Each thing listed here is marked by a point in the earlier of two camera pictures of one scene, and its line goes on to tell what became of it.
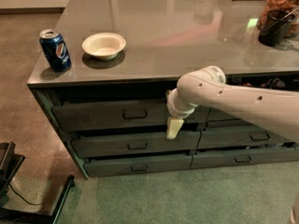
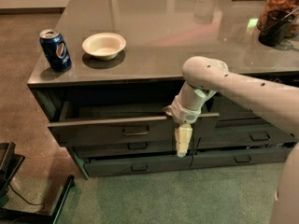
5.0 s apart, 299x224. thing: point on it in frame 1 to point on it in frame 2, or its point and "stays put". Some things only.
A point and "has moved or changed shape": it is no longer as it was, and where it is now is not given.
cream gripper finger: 174,125 to 182,135
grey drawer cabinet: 128,46 stays put
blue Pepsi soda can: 56,49 stays put
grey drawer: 238,137 stays put
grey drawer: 123,115 has moved or changed shape
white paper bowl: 104,45 stays put
